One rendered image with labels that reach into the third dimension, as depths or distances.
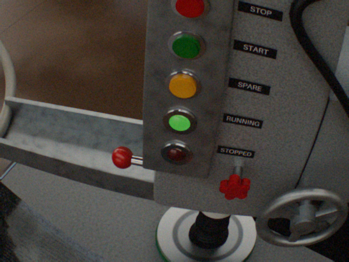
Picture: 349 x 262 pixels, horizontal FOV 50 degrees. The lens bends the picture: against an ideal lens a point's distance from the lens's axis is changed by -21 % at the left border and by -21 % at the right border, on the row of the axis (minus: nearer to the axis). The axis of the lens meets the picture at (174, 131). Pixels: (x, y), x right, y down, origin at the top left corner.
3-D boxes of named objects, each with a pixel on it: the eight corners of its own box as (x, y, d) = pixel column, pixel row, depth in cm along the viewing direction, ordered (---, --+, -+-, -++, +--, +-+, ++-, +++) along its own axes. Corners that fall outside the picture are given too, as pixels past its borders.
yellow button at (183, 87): (196, 94, 46) (198, 75, 45) (194, 101, 46) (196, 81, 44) (170, 90, 47) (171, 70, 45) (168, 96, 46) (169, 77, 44)
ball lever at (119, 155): (166, 164, 66) (167, 149, 64) (162, 181, 64) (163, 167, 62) (115, 154, 67) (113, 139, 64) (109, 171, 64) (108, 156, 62)
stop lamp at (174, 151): (187, 157, 54) (189, 143, 52) (185, 167, 53) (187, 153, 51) (166, 154, 54) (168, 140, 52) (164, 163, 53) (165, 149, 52)
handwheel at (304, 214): (328, 205, 65) (358, 147, 54) (325, 252, 58) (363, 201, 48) (251, 198, 66) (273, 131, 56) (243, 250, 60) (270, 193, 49)
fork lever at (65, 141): (331, 160, 81) (339, 144, 78) (331, 236, 68) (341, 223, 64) (15, 101, 85) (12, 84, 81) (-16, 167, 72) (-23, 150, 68)
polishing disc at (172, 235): (229, 287, 80) (230, 285, 80) (138, 251, 86) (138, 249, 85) (269, 217, 94) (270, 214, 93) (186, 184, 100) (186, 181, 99)
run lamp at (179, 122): (191, 126, 50) (193, 110, 49) (189, 135, 49) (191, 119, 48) (169, 122, 51) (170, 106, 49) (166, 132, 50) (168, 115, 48)
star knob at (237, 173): (248, 177, 57) (254, 157, 54) (244, 202, 54) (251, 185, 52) (220, 173, 58) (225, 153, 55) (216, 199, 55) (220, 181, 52)
